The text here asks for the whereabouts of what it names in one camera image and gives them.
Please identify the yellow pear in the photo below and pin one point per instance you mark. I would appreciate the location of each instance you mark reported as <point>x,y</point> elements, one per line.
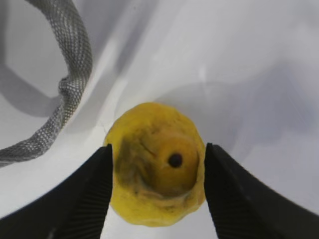
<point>158,156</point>

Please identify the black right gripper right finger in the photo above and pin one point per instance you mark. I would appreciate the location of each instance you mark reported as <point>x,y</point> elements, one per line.
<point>243,207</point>

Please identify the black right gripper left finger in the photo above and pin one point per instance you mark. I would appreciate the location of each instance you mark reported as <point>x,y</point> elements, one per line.
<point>74,209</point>

